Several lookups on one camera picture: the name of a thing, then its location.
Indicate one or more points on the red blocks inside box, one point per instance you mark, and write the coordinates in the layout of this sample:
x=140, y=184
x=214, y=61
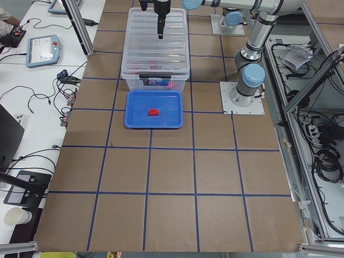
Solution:
x=135, y=83

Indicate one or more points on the white paper cup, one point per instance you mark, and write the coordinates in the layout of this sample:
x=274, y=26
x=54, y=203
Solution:
x=17, y=216

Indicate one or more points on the blue plastic tray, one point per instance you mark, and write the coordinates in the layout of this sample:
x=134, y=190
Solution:
x=169, y=102

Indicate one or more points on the red block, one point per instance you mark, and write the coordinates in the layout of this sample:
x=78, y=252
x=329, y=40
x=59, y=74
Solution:
x=153, y=112

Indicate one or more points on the black box latch handle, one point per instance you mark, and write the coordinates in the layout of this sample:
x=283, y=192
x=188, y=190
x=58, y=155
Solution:
x=154, y=76

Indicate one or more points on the clear plastic storage box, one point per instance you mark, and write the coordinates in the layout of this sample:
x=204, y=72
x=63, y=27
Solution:
x=143, y=45

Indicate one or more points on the black power adapter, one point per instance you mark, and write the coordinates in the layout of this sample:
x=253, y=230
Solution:
x=89, y=22

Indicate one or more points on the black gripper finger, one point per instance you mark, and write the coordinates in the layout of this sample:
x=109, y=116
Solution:
x=160, y=26

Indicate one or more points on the crumpled white paper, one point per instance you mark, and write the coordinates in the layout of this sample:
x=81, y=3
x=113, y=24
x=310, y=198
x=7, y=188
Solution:
x=297, y=56

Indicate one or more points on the blue teach pendant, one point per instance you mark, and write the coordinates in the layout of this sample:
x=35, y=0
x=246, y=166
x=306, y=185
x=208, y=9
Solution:
x=56, y=7
x=41, y=51

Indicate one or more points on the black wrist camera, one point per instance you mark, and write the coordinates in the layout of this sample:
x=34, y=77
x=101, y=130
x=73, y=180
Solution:
x=144, y=4

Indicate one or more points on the blue teach pendant near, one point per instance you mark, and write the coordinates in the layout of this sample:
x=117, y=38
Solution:
x=41, y=51

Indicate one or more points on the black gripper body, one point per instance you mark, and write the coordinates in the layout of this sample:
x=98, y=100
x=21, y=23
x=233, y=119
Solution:
x=162, y=6

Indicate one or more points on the blue teach pendant far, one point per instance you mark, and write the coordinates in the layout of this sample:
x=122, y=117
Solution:
x=56, y=7

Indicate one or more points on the aluminium frame post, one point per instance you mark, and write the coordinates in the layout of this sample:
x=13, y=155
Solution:
x=77, y=22

